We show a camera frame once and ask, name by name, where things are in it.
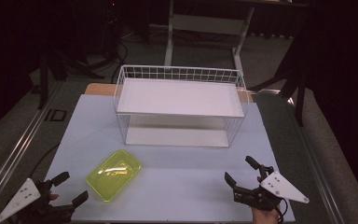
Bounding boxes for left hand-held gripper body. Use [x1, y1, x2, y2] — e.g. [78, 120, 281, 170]
[0, 177, 76, 224]

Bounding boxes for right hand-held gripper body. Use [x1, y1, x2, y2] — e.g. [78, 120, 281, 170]
[232, 165, 310, 213]

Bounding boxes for person's right hand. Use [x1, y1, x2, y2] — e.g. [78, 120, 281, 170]
[251, 175, 282, 224]

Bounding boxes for yellow-green plastic tray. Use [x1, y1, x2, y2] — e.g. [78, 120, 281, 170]
[86, 148, 143, 203]

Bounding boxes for light blue table sheet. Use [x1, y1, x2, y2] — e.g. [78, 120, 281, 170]
[44, 93, 296, 223]

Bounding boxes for black stand legs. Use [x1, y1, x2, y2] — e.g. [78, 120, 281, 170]
[247, 27, 316, 127]

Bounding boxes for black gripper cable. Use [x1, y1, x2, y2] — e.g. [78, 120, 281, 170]
[271, 197, 289, 224]

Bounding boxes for black floor cable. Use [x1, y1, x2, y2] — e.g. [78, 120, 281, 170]
[27, 142, 62, 179]

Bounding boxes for metal floor rail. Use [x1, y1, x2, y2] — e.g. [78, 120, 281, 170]
[0, 81, 63, 216]
[286, 96, 347, 224]

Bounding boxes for white wire shelf rack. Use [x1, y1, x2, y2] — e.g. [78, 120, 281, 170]
[113, 63, 250, 149]

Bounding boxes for black cable bundle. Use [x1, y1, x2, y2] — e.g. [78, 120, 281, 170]
[109, 12, 131, 84]

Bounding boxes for white metal desk frame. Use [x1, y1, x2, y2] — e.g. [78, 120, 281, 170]
[163, 0, 256, 76]

